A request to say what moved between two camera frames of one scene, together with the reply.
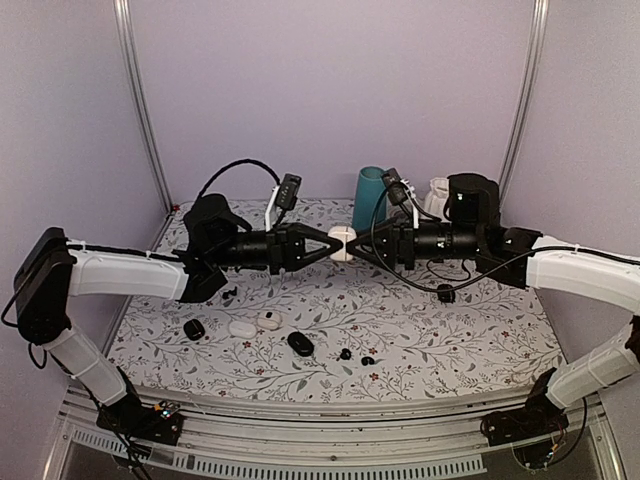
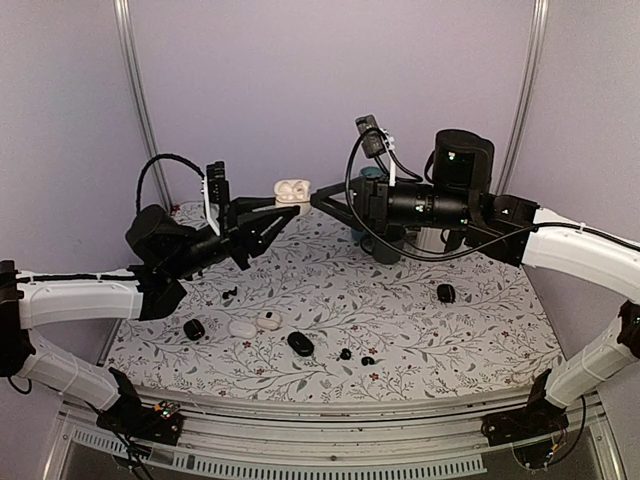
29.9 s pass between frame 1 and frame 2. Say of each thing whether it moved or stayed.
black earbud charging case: stayed
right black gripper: moved
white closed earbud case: stayed
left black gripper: moved
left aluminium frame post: stayed
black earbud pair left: stayed
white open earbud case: stayed
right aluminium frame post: stayed
